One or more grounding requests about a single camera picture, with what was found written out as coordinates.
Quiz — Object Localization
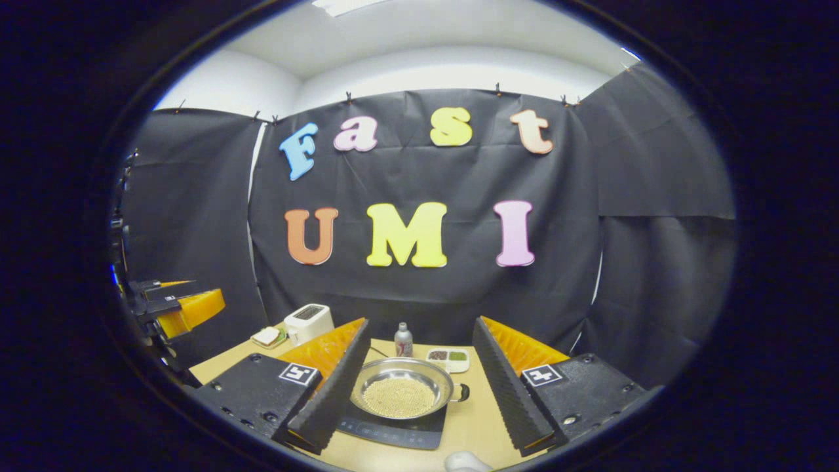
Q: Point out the pile of soybeans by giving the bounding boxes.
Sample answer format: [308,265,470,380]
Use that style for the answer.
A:
[362,378,437,417]

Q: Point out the black backdrop cloth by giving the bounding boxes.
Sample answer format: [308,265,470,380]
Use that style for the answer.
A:
[115,62,736,387]

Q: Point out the row of black cloth clips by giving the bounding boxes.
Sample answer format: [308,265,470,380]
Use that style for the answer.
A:
[176,62,631,125]

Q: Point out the small pale green tray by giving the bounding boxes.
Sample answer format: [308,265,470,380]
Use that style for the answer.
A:
[250,328,289,350]

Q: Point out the black induction cooktop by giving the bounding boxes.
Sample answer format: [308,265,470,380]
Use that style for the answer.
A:
[336,400,450,450]

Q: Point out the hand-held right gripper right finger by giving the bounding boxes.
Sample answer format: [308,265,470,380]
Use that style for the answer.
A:
[472,316,650,458]

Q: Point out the long ceiling light panel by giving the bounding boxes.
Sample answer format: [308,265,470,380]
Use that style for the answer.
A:
[311,0,389,17]

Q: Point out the white rounded object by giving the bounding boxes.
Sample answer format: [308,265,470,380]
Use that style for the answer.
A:
[444,451,492,472]

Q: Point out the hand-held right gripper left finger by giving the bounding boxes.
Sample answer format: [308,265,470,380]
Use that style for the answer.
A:
[193,318,371,455]

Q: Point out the white divided dish with beans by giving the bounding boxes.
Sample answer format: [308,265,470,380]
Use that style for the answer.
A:
[426,348,471,374]

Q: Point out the white toaster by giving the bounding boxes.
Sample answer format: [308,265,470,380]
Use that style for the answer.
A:
[284,304,335,347]

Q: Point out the steel pot with black handles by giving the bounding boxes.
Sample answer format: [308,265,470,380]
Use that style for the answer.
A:
[349,357,471,420]

